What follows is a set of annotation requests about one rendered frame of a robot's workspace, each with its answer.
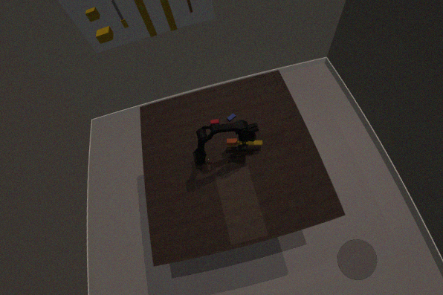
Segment blue flat bar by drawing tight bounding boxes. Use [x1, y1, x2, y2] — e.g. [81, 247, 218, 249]
[227, 113, 236, 121]

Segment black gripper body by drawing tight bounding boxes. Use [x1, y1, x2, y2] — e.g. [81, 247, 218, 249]
[239, 135, 248, 152]

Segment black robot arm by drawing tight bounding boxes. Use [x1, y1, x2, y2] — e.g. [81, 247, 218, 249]
[193, 120, 259, 166]

